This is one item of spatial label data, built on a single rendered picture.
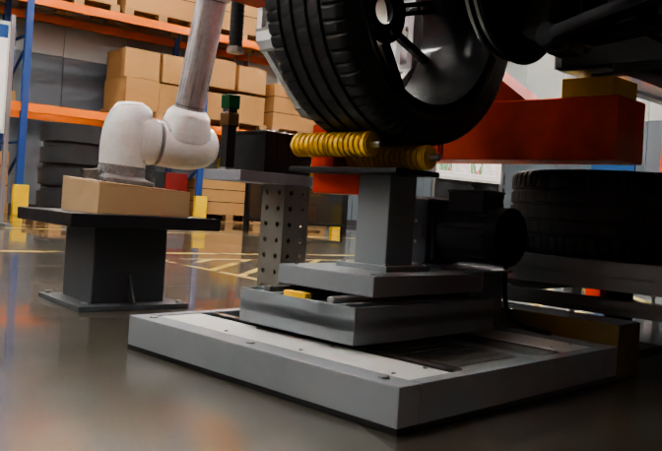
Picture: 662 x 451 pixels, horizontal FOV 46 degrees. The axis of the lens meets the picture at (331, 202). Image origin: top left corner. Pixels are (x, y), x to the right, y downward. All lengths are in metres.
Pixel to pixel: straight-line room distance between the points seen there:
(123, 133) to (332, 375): 1.45
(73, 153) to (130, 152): 6.29
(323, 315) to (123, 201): 1.07
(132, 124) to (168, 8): 9.88
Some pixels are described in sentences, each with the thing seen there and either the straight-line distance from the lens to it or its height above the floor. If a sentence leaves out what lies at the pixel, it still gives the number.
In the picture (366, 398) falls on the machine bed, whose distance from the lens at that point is 1.36.
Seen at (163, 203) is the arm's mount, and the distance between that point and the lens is 2.58.
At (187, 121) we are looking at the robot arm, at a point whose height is 0.62.
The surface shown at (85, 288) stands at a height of 0.06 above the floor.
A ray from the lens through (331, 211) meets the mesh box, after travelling 10.35.
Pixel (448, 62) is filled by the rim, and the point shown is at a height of 0.76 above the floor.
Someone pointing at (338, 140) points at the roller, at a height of 0.52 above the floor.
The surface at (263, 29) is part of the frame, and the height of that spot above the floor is 0.76.
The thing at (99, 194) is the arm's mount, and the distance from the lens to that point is 2.49.
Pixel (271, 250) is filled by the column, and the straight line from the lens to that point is 2.32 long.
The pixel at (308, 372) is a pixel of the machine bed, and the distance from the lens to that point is 1.45.
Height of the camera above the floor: 0.37
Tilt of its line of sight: level
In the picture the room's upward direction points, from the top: 4 degrees clockwise
